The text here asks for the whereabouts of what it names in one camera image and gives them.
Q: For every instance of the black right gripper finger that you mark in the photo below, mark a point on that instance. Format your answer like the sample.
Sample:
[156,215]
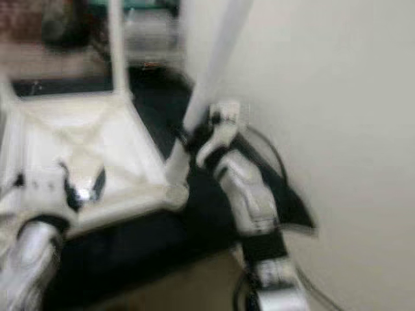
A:
[183,138]

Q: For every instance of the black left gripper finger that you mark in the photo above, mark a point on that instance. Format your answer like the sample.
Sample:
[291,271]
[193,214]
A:
[99,184]

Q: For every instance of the white plastic children table top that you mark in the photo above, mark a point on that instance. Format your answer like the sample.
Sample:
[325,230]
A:
[91,149]

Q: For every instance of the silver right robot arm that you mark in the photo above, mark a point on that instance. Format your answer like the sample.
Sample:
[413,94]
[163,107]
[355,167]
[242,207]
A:
[253,201]

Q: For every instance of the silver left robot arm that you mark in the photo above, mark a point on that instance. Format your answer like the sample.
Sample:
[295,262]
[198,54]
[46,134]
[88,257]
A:
[32,265]

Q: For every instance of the black tablecloth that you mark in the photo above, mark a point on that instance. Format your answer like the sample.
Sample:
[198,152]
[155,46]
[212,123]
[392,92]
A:
[168,253]

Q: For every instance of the clear plastic container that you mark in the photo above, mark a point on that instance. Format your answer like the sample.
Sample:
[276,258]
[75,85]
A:
[155,35]

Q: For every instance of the beige ribbed box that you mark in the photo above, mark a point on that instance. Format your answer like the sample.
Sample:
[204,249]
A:
[52,61]

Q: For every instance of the green pot lid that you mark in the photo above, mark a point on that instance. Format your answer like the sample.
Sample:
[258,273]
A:
[155,5]

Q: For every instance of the black bag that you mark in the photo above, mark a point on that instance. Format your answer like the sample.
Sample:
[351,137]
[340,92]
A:
[68,26]

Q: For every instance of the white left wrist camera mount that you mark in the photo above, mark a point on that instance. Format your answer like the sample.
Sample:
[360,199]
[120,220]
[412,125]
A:
[55,191]

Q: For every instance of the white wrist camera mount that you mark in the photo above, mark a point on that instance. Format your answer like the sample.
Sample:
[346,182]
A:
[55,191]
[224,126]

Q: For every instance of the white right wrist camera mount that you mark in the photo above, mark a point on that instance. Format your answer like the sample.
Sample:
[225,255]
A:
[224,126]

